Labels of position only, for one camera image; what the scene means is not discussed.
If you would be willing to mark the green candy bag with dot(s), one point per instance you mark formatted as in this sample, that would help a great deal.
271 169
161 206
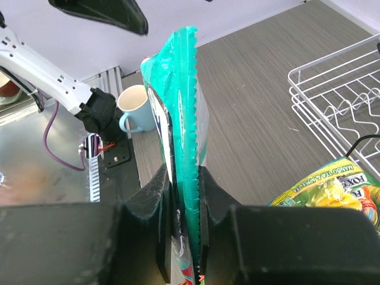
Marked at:
340 183

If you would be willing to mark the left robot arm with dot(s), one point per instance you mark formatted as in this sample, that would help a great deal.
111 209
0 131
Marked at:
95 108

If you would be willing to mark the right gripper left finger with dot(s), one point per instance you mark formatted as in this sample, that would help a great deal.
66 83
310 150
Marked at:
90 243

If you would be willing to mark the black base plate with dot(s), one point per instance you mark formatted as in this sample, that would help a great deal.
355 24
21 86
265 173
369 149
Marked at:
121 182

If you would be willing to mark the white slotted cable duct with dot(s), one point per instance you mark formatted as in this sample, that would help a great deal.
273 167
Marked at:
93 168

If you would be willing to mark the white wire dish rack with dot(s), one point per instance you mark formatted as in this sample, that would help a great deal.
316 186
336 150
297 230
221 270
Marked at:
318 99

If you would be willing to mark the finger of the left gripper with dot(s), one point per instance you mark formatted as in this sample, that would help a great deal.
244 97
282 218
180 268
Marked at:
125 14

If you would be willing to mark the teal mint candy bag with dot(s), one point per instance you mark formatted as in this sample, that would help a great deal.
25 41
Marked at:
181 114

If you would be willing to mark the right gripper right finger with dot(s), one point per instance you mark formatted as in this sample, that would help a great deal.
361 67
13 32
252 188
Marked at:
246 244

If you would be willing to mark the aluminium rail frame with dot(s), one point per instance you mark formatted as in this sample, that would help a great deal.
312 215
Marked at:
110 81

